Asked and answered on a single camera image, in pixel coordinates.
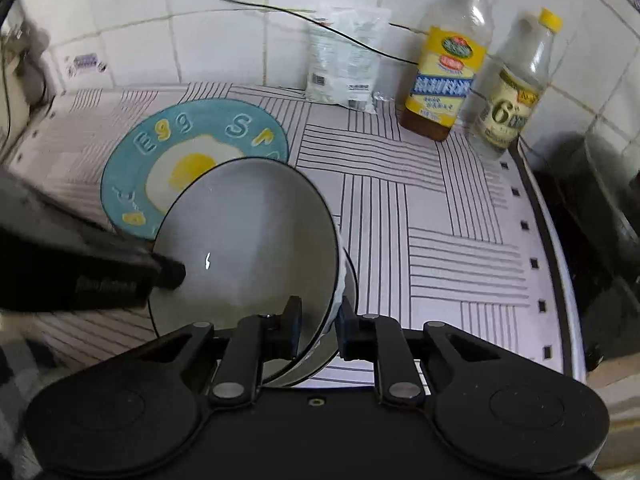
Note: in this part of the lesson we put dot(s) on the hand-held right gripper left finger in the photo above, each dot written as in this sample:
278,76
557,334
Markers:
295,327

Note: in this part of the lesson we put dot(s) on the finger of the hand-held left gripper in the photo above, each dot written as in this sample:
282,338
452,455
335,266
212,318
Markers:
170,271

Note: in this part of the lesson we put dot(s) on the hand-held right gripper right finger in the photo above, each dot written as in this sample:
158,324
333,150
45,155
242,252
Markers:
345,332

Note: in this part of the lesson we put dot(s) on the blue fried egg plate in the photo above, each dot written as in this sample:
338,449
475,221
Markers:
165,175

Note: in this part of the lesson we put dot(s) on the striped table mat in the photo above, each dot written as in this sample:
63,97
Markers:
425,200

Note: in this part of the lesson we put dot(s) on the dark cooking pot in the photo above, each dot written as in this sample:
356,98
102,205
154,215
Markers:
590,220

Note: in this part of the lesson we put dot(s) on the yellow label bottle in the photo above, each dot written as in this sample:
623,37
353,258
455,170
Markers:
440,75

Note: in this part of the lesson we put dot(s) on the white plastic bag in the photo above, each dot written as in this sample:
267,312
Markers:
345,55

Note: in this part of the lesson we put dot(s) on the clear vinegar bottle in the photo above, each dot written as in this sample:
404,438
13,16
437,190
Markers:
510,105

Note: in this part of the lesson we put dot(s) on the wall sticker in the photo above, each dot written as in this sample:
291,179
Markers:
86,65

